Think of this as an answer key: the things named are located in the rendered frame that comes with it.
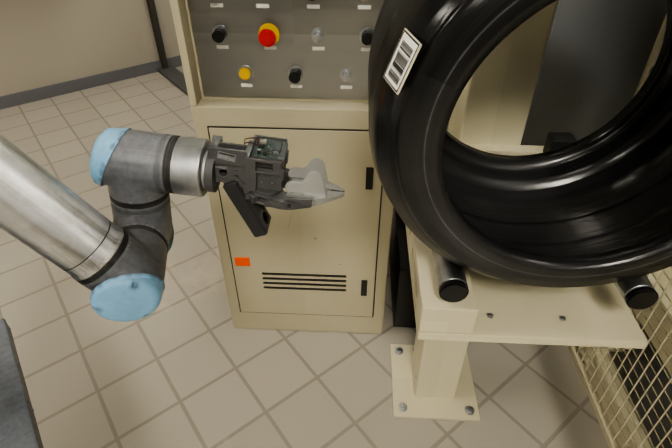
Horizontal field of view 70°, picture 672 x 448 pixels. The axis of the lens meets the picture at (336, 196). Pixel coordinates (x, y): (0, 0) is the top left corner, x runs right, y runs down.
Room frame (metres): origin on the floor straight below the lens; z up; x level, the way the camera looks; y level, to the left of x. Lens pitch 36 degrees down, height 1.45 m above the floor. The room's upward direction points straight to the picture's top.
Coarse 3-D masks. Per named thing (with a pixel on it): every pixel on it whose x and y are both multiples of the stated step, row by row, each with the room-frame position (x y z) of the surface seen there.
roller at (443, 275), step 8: (440, 256) 0.56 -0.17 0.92; (440, 264) 0.55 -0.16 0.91; (448, 264) 0.54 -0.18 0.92; (440, 272) 0.53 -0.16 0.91; (448, 272) 0.52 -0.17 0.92; (456, 272) 0.52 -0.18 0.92; (464, 272) 0.53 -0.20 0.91; (440, 280) 0.52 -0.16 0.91; (448, 280) 0.51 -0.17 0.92; (456, 280) 0.51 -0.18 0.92; (464, 280) 0.51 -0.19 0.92; (440, 288) 0.50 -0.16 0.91; (448, 288) 0.50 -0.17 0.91; (456, 288) 0.50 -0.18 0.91; (464, 288) 0.50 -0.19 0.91; (440, 296) 0.50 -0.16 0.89; (448, 296) 0.50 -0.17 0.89; (456, 296) 0.50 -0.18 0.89; (464, 296) 0.50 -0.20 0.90
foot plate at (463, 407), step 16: (400, 352) 1.03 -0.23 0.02; (400, 368) 0.97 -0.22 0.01; (464, 368) 0.97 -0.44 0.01; (400, 384) 0.91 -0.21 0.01; (464, 384) 0.91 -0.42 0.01; (400, 400) 0.85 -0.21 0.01; (416, 400) 0.85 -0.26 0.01; (432, 400) 0.85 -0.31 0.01; (448, 400) 0.85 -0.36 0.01; (464, 400) 0.85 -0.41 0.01; (400, 416) 0.80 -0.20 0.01; (416, 416) 0.80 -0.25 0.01; (432, 416) 0.80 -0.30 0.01; (448, 416) 0.80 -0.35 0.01; (464, 416) 0.80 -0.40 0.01
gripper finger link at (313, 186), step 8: (312, 176) 0.60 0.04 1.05; (320, 176) 0.60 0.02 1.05; (288, 184) 0.60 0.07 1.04; (296, 184) 0.60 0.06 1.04; (304, 184) 0.60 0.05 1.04; (312, 184) 0.60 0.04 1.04; (320, 184) 0.60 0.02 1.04; (288, 192) 0.59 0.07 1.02; (296, 192) 0.60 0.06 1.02; (304, 192) 0.59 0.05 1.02; (312, 192) 0.60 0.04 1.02; (320, 192) 0.60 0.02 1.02; (328, 192) 0.61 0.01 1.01; (336, 192) 0.61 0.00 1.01; (344, 192) 0.61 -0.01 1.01; (312, 200) 0.59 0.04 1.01; (320, 200) 0.59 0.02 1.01; (328, 200) 0.59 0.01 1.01
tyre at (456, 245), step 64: (448, 0) 0.51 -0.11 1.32; (512, 0) 0.49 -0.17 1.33; (384, 64) 0.54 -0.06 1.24; (448, 64) 0.49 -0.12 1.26; (384, 128) 0.52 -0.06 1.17; (640, 128) 0.74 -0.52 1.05; (448, 192) 0.71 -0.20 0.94; (512, 192) 0.73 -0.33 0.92; (576, 192) 0.71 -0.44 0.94; (640, 192) 0.65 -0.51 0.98; (448, 256) 0.51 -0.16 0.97; (512, 256) 0.49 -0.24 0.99; (576, 256) 0.50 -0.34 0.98; (640, 256) 0.48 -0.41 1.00
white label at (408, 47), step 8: (408, 32) 0.52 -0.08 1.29; (400, 40) 0.53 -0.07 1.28; (408, 40) 0.51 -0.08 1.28; (416, 40) 0.50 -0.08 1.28; (400, 48) 0.52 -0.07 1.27; (408, 48) 0.51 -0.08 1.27; (416, 48) 0.50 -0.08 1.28; (392, 56) 0.53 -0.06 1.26; (400, 56) 0.52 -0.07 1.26; (408, 56) 0.50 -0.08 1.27; (416, 56) 0.49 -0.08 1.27; (392, 64) 0.52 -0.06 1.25; (400, 64) 0.51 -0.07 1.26; (408, 64) 0.50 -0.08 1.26; (392, 72) 0.52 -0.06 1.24; (400, 72) 0.50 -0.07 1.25; (408, 72) 0.49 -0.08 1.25; (392, 80) 0.51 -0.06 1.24; (400, 80) 0.50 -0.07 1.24; (392, 88) 0.51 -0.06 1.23; (400, 88) 0.49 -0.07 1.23
